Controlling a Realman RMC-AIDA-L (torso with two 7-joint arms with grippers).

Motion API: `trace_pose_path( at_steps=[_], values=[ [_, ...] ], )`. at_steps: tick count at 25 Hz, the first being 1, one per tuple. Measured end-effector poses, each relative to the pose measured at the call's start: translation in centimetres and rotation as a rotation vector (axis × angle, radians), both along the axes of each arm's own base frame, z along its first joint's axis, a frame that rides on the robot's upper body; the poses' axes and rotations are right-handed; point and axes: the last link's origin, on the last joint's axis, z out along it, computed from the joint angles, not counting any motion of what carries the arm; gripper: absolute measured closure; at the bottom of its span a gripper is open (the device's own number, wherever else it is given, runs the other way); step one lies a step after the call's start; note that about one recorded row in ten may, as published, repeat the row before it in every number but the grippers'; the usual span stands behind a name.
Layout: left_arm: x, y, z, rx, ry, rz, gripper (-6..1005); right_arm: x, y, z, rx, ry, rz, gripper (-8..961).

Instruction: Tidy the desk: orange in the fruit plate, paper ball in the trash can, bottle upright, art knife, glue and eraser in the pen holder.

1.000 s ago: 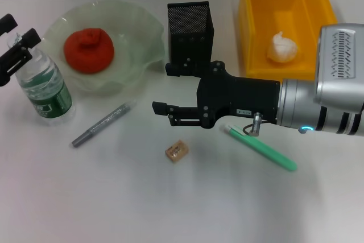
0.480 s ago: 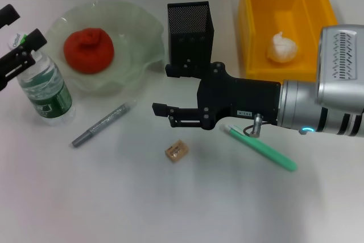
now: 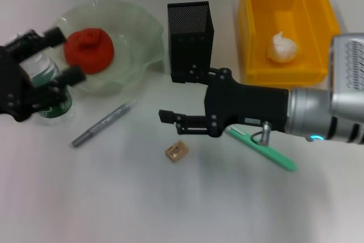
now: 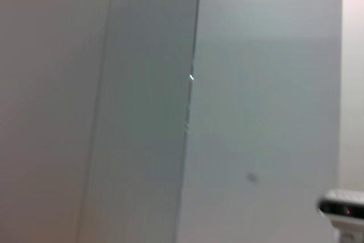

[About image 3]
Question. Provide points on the grey marker pen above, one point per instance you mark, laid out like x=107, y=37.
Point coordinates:
x=105, y=122

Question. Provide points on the yellow plastic storage bin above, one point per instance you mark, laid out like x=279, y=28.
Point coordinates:
x=256, y=26

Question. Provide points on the red-orange fruit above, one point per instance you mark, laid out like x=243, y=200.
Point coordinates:
x=91, y=52

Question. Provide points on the black mesh pen holder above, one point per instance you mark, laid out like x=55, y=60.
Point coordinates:
x=190, y=41

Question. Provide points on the mint green pen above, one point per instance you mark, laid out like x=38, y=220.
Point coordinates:
x=273, y=154

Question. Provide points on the clear water bottle green label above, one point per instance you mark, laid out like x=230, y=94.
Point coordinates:
x=45, y=65

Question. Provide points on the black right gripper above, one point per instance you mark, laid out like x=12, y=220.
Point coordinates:
x=250, y=106

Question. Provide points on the white paper ball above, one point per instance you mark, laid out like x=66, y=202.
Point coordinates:
x=283, y=49

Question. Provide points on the small tan eraser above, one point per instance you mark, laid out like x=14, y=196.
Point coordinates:
x=177, y=151

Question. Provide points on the wavy clear glass fruit plate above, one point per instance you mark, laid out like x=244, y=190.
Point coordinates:
x=133, y=26

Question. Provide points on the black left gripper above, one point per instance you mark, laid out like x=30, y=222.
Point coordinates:
x=14, y=92

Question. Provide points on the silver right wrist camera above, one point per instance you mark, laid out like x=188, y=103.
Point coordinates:
x=349, y=75

